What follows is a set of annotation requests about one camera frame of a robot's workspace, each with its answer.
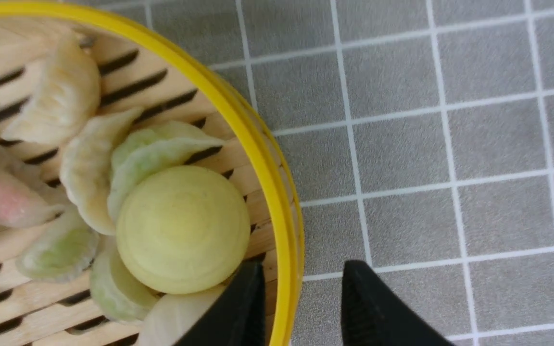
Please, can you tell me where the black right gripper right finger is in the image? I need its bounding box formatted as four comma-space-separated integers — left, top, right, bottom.
341, 260, 452, 346

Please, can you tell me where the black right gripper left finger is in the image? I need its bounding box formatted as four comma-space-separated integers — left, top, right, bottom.
176, 261, 266, 346

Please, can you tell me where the yellow bamboo steamer basket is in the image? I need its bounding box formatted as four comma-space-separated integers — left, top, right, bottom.
0, 2, 304, 346

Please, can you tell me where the white round bun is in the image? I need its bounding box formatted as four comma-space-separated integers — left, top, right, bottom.
136, 284, 226, 346

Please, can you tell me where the yellow-green round bun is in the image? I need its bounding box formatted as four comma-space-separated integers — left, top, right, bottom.
116, 166, 251, 294

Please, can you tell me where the green dumpling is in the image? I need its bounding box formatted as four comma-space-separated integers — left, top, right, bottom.
15, 204, 101, 283
106, 121, 225, 221
89, 236, 159, 324

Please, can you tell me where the grey checkered tablecloth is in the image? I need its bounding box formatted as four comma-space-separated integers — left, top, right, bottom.
61, 0, 554, 346

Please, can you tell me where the white dumpling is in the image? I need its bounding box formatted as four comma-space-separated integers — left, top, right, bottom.
60, 107, 144, 235
0, 31, 101, 146

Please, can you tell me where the pink dumpling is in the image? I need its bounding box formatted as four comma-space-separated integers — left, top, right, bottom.
0, 146, 69, 228

